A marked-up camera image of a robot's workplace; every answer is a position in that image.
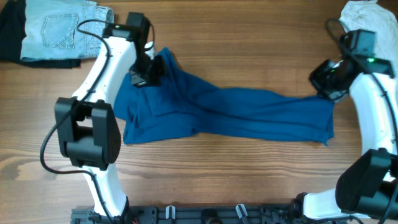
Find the light blue denim shorts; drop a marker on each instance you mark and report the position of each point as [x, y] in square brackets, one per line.
[51, 33]

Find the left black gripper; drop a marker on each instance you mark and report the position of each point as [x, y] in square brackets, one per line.
[154, 79]

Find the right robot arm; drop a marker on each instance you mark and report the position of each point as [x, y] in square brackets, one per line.
[368, 188]

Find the white t-shirt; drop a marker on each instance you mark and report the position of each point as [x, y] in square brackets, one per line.
[369, 15]

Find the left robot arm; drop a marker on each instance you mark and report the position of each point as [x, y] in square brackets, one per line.
[88, 133]

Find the dark blue polo shirt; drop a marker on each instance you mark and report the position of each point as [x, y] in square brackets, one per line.
[184, 105]

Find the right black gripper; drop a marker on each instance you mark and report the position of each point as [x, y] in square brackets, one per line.
[314, 76]

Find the black folded garment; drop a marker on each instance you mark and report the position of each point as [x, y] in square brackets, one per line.
[13, 32]

